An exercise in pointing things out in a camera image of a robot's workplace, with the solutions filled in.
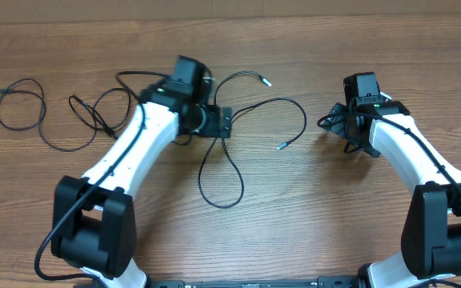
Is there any black cable silver plug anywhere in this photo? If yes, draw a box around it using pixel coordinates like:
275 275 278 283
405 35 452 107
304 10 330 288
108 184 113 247
197 70 307 210

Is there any black cable bundle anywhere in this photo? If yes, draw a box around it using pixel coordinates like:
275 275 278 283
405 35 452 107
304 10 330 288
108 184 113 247
68 88 131 140

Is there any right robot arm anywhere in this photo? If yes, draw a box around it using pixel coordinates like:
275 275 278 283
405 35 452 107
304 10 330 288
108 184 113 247
318 72 461 287

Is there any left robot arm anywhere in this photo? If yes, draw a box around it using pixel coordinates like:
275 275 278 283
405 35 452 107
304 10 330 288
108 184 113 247
45 56 231 287

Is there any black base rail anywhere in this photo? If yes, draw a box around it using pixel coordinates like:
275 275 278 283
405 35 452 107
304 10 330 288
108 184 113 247
144 275 370 288

